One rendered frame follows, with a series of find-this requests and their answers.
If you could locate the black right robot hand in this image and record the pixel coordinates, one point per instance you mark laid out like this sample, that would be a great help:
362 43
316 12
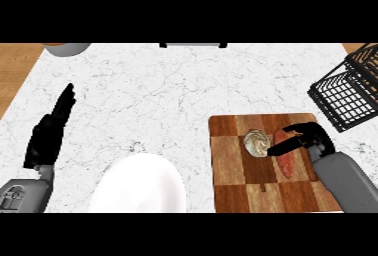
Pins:
302 136

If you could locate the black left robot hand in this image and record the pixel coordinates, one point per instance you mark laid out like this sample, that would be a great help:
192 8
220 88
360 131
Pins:
49 133

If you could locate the grey round pot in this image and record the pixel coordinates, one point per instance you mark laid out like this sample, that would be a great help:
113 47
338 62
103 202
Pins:
65 48

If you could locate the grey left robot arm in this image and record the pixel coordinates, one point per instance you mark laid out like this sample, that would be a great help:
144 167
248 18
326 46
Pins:
26 195

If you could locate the dark appliance with pale top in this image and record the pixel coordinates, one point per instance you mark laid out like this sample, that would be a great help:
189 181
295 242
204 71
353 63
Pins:
193 45

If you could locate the pale grey oyster shell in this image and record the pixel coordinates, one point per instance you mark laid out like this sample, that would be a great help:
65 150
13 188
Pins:
255 143

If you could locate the brown checkered wooden cutting board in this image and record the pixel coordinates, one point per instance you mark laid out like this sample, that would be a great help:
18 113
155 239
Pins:
255 166

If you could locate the white oval plate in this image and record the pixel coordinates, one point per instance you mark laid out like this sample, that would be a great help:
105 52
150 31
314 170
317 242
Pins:
139 185

